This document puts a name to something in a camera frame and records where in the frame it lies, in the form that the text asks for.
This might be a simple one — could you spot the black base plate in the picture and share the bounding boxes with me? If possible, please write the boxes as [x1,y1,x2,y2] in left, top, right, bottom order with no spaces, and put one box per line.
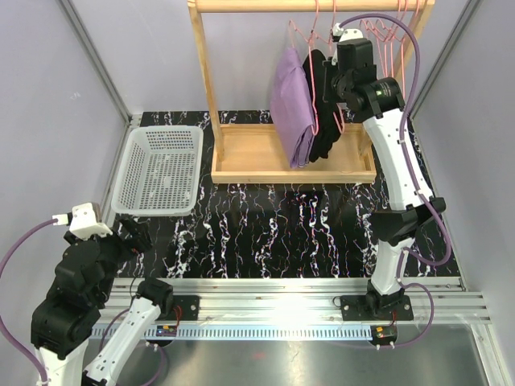
[339,294,414,322]
[157,295,200,322]

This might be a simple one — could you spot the white plastic basket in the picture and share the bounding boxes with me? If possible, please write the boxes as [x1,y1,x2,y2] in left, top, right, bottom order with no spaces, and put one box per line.
[111,125,204,217]

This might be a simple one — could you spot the pink hanger holding purple trousers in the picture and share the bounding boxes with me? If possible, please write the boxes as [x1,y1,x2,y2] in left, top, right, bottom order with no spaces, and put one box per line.
[288,1,319,137]

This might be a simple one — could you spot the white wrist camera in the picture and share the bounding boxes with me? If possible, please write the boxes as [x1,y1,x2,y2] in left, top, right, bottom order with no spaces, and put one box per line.
[51,202,113,240]
[331,23,364,43]

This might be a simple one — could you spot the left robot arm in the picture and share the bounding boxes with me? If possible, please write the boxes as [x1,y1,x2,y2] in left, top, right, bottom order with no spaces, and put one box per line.
[31,216,175,385]

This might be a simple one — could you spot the black trousers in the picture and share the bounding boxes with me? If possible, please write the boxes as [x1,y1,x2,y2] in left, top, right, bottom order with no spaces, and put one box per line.
[303,49,341,162]

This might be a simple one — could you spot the wooden clothes rack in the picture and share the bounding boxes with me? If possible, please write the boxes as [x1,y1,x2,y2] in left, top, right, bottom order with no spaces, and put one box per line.
[187,1,434,184]

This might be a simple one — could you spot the empty pink hanger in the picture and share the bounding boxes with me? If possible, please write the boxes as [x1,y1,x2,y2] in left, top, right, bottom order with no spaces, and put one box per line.
[374,1,420,77]
[360,18,398,76]
[393,1,435,86]

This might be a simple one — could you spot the aluminium mounting rail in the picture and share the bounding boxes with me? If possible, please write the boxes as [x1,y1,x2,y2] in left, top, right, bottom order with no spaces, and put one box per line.
[80,277,494,341]

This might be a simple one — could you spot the pink hanger of black trousers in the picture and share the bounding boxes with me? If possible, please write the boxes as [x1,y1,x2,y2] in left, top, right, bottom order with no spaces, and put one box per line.
[323,0,345,134]

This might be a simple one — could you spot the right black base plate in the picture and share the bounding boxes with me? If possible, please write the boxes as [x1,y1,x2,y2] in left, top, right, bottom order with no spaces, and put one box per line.
[339,294,414,322]

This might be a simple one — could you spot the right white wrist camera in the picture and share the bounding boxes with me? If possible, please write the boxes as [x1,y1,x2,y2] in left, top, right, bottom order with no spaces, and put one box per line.
[331,23,364,43]

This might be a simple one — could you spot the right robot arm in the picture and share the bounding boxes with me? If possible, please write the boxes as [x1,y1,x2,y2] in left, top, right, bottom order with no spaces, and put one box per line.
[323,33,446,321]

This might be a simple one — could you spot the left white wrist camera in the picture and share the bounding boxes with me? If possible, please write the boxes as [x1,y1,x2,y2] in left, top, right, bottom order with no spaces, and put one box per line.
[51,202,113,240]

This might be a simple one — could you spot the purple trousers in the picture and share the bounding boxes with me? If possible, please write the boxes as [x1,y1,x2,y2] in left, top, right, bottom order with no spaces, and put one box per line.
[270,47,315,168]

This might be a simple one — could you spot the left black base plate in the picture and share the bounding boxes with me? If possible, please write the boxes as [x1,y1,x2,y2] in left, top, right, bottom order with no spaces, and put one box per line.
[157,295,200,322]

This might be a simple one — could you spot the black marble pattern mat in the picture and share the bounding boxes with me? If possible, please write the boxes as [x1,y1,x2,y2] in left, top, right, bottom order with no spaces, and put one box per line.
[110,109,462,279]

